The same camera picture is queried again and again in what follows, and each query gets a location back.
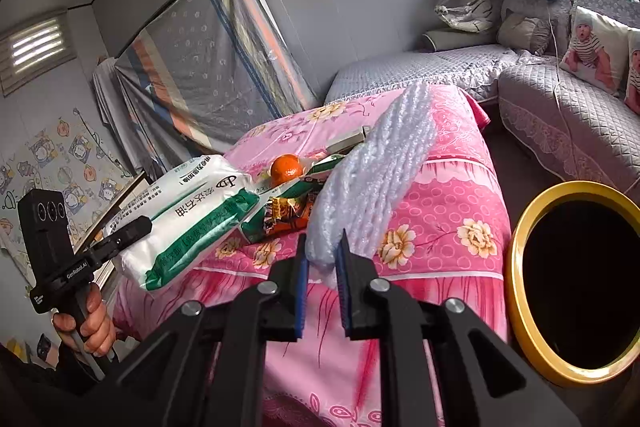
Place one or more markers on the person's left hand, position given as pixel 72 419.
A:
pixel 95 327

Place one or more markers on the white green tissue pack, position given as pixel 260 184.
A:
pixel 190 207

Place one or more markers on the green white snack packet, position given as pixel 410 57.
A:
pixel 255 219

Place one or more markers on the striped grey cloth cover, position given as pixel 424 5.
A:
pixel 210 57

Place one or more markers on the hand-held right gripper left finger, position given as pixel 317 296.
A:
pixel 300 287

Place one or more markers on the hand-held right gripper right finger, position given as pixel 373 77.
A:
pixel 342 292

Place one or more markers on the person's left forearm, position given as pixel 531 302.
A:
pixel 35 367

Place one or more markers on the baby print pillow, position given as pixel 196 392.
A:
pixel 590 47
pixel 635 74

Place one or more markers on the small cardboard box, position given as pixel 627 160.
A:
pixel 347 140

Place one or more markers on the orange tangerine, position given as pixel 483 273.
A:
pixel 286 169

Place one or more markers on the tiger plush in plastic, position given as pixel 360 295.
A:
pixel 465 4

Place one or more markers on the pink floral blanket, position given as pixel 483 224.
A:
pixel 450 217

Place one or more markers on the louvred wall vent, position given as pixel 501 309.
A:
pixel 35 49

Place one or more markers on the flat grey pillow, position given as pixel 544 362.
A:
pixel 455 39

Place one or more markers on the yellow rimmed black bin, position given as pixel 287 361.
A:
pixel 580 287

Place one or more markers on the cartoon wall sticker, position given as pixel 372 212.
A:
pixel 55 162

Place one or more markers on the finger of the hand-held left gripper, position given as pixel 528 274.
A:
pixel 131 229

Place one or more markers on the grey quilted sofa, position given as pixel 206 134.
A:
pixel 550 117

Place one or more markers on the orange snack packet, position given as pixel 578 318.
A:
pixel 290 214

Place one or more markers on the grey ruffled cushion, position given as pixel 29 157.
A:
pixel 522 34

